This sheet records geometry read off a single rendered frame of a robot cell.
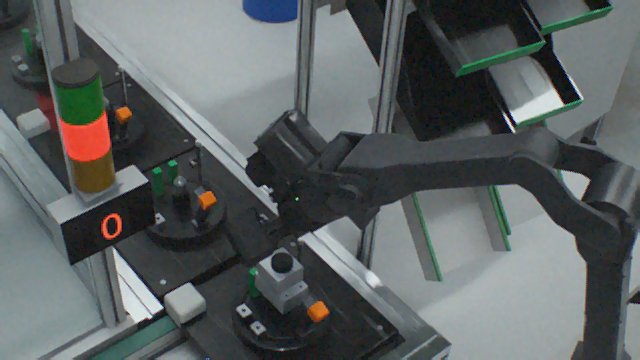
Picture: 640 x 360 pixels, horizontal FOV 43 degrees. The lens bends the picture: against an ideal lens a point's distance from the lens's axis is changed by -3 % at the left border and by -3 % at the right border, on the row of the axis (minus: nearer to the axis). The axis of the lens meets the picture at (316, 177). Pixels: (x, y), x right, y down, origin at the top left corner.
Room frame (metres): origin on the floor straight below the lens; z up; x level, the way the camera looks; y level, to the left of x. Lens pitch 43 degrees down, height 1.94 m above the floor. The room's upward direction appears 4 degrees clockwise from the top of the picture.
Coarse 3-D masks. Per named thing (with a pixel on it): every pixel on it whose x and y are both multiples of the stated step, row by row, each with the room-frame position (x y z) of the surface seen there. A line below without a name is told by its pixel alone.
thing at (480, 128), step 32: (352, 0) 1.01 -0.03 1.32; (384, 0) 1.05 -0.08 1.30; (416, 32) 1.01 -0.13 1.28; (416, 64) 0.96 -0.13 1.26; (448, 64) 0.97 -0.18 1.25; (416, 96) 0.91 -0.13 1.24; (448, 96) 0.93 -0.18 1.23; (480, 96) 0.94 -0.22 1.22; (416, 128) 0.86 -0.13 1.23; (448, 128) 0.88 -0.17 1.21; (480, 128) 0.89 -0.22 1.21; (512, 128) 0.88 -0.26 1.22
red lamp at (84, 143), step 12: (60, 120) 0.67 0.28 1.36; (72, 132) 0.66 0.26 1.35; (84, 132) 0.66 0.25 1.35; (96, 132) 0.67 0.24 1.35; (108, 132) 0.69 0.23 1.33; (72, 144) 0.66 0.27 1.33; (84, 144) 0.66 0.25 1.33; (96, 144) 0.67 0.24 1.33; (108, 144) 0.68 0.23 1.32; (72, 156) 0.67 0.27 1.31; (84, 156) 0.66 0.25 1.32; (96, 156) 0.67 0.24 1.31
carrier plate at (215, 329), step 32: (320, 256) 0.85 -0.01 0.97; (224, 288) 0.77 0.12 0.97; (352, 288) 0.79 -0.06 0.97; (192, 320) 0.71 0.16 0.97; (224, 320) 0.71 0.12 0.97; (352, 320) 0.73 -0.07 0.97; (384, 320) 0.73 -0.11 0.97; (224, 352) 0.66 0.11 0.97; (256, 352) 0.66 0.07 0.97; (320, 352) 0.67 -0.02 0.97; (352, 352) 0.67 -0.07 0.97
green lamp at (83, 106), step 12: (96, 84) 0.68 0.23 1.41; (60, 96) 0.67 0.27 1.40; (72, 96) 0.66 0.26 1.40; (84, 96) 0.67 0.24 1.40; (96, 96) 0.68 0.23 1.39; (60, 108) 0.67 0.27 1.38; (72, 108) 0.66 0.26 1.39; (84, 108) 0.66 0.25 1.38; (96, 108) 0.67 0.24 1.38; (72, 120) 0.66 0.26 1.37; (84, 120) 0.66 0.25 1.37; (96, 120) 0.67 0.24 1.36
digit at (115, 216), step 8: (112, 208) 0.67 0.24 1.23; (120, 208) 0.68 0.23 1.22; (96, 216) 0.66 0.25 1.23; (104, 216) 0.66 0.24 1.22; (112, 216) 0.67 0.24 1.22; (120, 216) 0.68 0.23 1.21; (128, 216) 0.68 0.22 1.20; (96, 224) 0.65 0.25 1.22; (104, 224) 0.66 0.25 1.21; (112, 224) 0.67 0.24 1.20; (120, 224) 0.67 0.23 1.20; (128, 224) 0.68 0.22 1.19; (96, 232) 0.65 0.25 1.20; (104, 232) 0.66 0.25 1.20; (112, 232) 0.67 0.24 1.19; (120, 232) 0.67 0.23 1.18; (128, 232) 0.68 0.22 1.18; (96, 240) 0.65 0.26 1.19; (104, 240) 0.66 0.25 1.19; (112, 240) 0.67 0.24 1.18; (96, 248) 0.65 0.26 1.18
